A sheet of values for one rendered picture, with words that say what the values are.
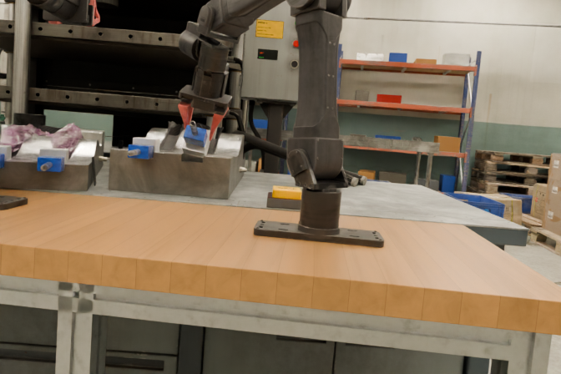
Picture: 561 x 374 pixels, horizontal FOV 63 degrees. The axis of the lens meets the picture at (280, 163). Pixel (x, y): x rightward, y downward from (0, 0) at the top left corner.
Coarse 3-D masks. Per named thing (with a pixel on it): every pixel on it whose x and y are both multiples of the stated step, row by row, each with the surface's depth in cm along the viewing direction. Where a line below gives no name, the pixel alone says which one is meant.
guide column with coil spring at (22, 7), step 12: (24, 0) 170; (24, 12) 170; (24, 24) 170; (24, 36) 171; (24, 48) 171; (24, 60) 172; (24, 72) 172; (24, 84) 173; (24, 96) 173; (12, 108) 173; (24, 108) 174; (12, 120) 173
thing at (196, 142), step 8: (192, 128) 90; (200, 128) 95; (184, 136) 94; (192, 136) 94; (200, 136) 94; (208, 136) 98; (184, 144) 98; (192, 144) 98; (200, 144) 96; (208, 144) 100; (184, 152) 100; (192, 152) 99; (200, 152) 97
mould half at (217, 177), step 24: (240, 144) 124; (120, 168) 98; (144, 168) 98; (168, 168) 98; (192, 168) 98; (216, 168) 98; (144, 192) 99; (168, 192) 99; (192, 192) 99; (216, 192) 99
